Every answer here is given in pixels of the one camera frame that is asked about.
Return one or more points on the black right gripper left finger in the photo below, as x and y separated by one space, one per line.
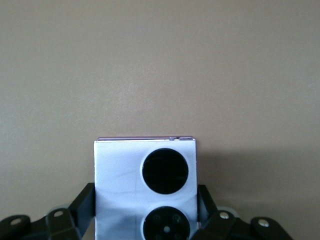
82 207

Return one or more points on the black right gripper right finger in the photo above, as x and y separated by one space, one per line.
208 215

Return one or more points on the lavender flip phone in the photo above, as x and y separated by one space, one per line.
117 175

